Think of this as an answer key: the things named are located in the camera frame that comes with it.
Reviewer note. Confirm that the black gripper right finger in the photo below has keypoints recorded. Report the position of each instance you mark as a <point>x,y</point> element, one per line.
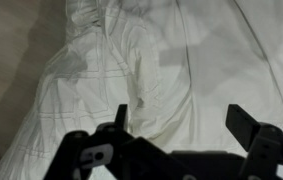
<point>267,150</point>

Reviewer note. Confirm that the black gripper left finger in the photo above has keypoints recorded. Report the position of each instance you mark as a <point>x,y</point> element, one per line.
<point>67,156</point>

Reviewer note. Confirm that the white stitched duvet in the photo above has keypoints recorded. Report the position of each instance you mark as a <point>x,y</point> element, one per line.
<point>114,66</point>

